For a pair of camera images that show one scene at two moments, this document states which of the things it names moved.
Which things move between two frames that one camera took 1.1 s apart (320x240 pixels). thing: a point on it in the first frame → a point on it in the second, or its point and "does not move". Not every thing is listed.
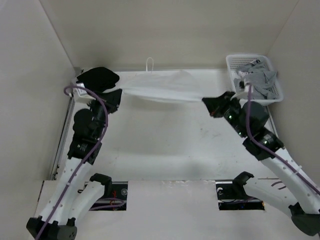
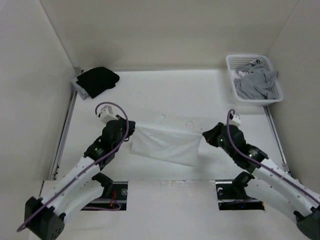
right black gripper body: x=225 y=106 → x=215 y=138
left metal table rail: x=62 y=138 does not move
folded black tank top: x=98 y=79 does not move
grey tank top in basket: x=261 y=79 does not move
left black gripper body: x=111 y=106 → x=124 y=129
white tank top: x=182 y=86 → x=173 y=145
